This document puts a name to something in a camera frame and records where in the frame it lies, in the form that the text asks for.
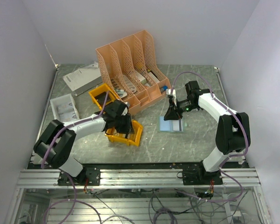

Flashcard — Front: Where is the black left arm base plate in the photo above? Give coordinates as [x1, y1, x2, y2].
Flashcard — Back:
[57, 168, 101, 186]

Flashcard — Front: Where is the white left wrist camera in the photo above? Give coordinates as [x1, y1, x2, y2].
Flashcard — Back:
[122, 102, 130, 116]

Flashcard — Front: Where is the white bin with cards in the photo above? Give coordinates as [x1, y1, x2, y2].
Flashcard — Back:
[50, 94, 80, 127]

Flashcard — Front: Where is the white stapler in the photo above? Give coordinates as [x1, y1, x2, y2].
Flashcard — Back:
[116, 89, 128, 99]

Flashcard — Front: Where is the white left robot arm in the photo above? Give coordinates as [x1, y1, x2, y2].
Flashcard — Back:
[34, 99, 133, 185]

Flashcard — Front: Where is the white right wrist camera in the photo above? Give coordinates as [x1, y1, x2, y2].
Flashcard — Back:
[166, 89, 176, 104]

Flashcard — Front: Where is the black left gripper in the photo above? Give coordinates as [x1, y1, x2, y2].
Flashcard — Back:
[114, 113, 135, 134]

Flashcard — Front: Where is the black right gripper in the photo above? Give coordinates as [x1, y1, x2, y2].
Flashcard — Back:
[164, 98, 198, 121]

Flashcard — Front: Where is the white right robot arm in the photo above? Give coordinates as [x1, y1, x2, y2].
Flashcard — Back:
[164, 81, 251, 185]

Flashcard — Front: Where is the aluminium frame rail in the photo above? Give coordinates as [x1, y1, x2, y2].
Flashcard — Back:
[16, 168, 261, 189]

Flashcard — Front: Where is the yellow bin with black items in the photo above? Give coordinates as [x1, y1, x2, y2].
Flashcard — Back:
[88, 84, 119, 110]

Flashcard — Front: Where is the blue capped bottle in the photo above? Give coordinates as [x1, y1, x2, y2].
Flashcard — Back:
[160, 85, 168, 93]

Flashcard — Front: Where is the peach plastic file organizer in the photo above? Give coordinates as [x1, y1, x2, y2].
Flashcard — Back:
[96, 30, 171, 115]

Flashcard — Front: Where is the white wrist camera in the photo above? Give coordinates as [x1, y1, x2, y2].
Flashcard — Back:
[166, 89, 176, 104]
[122, 102, 130, 116]

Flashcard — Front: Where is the white paper booklet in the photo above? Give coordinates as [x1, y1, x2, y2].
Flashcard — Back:
[63, 62, 102, 96]

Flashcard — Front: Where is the yellow bin with cards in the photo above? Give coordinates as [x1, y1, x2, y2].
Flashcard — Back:
[105, 120, 143, 147]

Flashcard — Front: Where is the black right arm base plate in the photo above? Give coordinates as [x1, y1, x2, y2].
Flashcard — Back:
[176, 170, 223, 186]

